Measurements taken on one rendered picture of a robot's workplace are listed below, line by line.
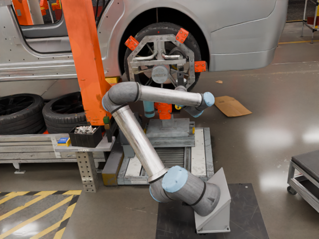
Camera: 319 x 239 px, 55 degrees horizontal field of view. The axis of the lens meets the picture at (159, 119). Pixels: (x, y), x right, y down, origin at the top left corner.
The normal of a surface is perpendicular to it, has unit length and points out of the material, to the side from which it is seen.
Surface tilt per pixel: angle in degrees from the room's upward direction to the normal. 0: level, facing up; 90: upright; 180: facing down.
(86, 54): 90
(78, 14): 90
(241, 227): 0
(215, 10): 90
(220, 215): 90
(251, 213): 0
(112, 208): 0
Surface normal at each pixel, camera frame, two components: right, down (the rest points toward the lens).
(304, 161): -0.08, -0.89
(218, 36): -0.10, 0.46
